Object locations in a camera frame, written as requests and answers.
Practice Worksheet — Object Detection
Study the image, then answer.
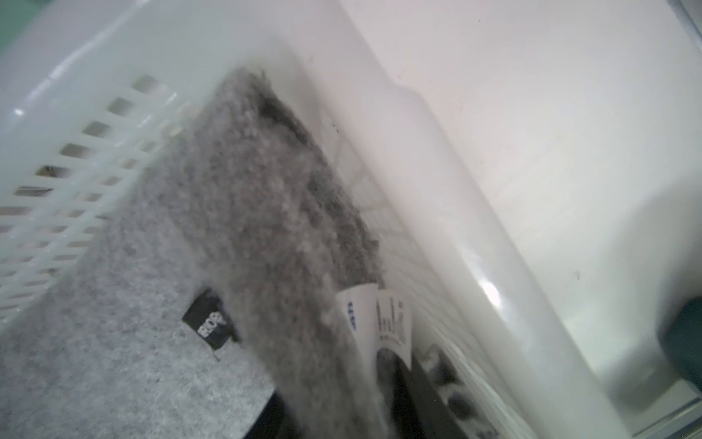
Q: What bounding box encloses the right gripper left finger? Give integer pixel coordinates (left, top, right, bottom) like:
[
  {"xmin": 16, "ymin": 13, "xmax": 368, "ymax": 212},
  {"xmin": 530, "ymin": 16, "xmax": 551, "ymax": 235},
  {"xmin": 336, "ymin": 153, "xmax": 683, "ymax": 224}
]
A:
[{"xmin": 243, "ymin": 393, "xmax": 291, "ymax": 439}]

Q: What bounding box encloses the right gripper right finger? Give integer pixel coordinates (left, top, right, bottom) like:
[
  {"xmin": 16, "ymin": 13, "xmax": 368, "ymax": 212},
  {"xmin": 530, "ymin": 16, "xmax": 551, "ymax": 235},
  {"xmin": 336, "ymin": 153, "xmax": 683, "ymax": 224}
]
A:
[{"xmin": 391, "ymin": 350, "xmax": 467, "ymax": 439}]

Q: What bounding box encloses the grey scarf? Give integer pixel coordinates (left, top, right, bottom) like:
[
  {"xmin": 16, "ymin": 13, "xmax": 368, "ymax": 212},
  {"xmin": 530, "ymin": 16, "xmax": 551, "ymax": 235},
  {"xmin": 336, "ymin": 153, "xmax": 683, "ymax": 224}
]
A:
[{"xmin": 1, "ymin": 70, "xmax": 396, "ymax": 438}]

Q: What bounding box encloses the white plastic basket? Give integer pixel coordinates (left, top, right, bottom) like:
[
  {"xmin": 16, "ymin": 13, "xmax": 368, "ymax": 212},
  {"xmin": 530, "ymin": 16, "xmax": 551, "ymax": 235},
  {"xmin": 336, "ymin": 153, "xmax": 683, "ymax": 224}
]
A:
[{"xmin": 1, "ymin": 1, "xmax": 629, "ymax": 438}]

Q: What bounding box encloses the dark green mug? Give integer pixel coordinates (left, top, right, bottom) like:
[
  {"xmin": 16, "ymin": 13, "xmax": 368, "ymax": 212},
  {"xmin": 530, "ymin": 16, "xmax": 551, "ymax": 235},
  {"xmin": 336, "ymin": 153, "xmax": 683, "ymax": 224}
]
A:
[{"xmin": 661, "ymin": 296, "xmax": 701, "ymax": 393}]

